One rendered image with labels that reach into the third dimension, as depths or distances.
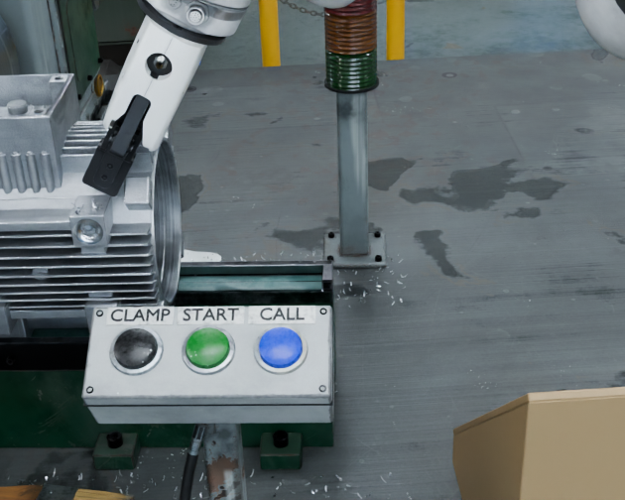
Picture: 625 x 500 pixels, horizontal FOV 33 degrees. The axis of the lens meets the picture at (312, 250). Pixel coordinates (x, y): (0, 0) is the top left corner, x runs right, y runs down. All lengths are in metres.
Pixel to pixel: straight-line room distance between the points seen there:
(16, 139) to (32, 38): 0.51
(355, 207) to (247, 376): 0.60
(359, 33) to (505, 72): 0.75
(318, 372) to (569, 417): 0.17
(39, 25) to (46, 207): 0.54
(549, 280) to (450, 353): 0.20
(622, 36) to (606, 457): 0.40
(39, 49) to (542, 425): 0.93
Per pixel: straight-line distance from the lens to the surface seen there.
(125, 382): 0.73
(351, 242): 1.32
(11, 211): 0.95
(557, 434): 0.71
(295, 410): 0.73
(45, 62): 1.46
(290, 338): 0.72
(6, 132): 0.93
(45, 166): 0.93
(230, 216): 1.44
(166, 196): 1.07
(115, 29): 4.26
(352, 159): 1.26
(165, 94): 0.82
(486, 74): 1.90
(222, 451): 0.80
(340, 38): 1.20
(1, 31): 1.35
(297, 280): 1.07
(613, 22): 0.97
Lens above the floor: 1.49
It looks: 31 degrees down
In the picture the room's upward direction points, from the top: 2 degrees counter-clockwise
